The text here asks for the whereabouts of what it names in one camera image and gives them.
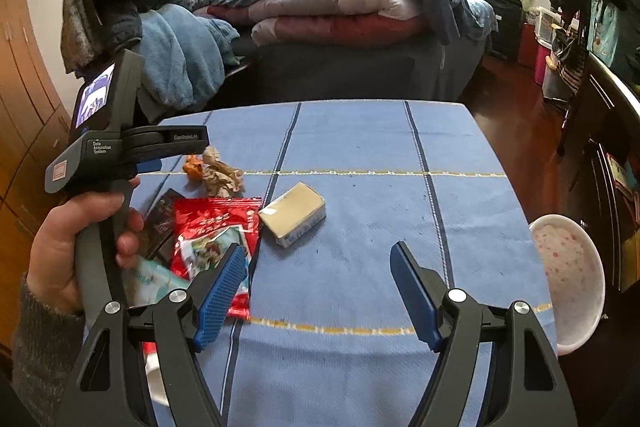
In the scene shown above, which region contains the red snack bag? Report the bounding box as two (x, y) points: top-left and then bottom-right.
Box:
(169, 197), (262, 320)

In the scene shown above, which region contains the blue checked tablecloth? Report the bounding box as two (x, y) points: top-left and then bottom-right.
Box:
(186, 101), (555, 426)

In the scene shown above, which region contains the brown paper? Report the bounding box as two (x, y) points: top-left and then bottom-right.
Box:
(202, 146), (244, 198)

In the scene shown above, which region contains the orange toy bear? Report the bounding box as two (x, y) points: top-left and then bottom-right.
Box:
(182, 155), (204, 182)

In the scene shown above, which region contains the dark foil wrapper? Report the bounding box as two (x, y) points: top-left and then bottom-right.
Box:
(138, 188), (182, 268)

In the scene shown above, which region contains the dark wooden dresser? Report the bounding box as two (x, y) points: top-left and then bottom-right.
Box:
(558, 53), (639, 294)

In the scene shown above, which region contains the teal tissue packet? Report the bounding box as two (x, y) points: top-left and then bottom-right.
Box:
(122, 258), (189, 308)

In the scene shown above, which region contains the wooden wardrobe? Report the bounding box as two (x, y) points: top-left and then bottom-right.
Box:
(0, 0), (70, 359)

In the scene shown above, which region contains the bed with dark frame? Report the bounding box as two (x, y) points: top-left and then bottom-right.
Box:
(209, 0), (495, 108)

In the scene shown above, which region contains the black suitcase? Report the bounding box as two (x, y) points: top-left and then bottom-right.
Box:
(484, 0), (524, 61)

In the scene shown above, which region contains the pink dotted trash bin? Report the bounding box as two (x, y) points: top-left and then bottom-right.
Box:
(529, 215), (605, 355)

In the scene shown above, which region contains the grey knit sleeve forearm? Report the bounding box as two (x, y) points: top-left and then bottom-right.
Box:
(12, 282), (85, 426)

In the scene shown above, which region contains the left hand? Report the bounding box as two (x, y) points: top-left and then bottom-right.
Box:
(26, 192), (125, 315)

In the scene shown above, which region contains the pink and red comforter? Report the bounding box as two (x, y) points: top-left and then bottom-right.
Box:
(195, 0), (428, 48)

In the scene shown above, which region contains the white paper cup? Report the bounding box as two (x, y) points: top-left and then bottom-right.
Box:
(143, 343), (168, 407)

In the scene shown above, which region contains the light blue fleece blanket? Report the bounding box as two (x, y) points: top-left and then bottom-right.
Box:
(134, 4), (240, 121)

